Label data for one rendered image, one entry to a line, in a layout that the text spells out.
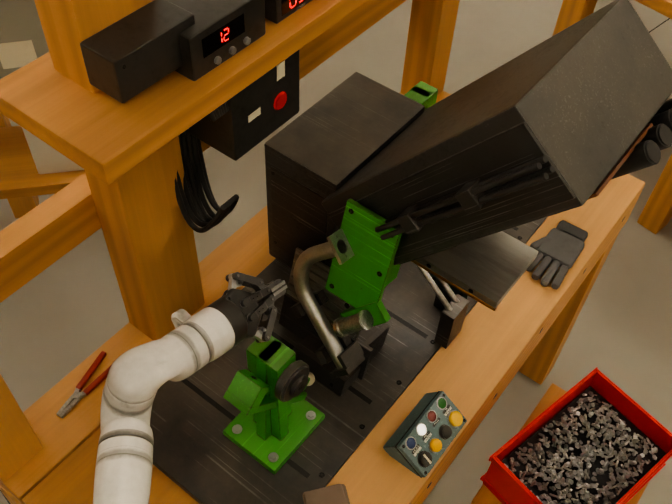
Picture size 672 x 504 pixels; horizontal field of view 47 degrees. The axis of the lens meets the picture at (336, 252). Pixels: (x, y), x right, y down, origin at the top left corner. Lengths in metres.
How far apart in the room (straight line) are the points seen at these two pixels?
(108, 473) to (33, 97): 0.53
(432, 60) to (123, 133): 1.17
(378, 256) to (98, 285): 1.71
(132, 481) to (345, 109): 0.89
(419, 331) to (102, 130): 0.83
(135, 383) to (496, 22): 3.42
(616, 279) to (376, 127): 1.72
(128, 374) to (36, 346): 1.77
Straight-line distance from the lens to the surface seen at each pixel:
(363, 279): 1.41
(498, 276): 1.47
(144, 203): 1.36
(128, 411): 1.10
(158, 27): 1.12
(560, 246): 1.84
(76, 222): 1.41
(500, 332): 1.68
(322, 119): 1.56
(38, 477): 1.57
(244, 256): 1.78
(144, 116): 1.12
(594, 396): 1.69
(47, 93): 1.19
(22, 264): 1.39
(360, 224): 1.35
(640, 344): 2.94
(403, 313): 1.67
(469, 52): 3.96
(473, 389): 1.59
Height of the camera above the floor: 2.25
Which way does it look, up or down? 50 degrees down
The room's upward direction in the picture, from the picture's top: 3 degrees clockwise
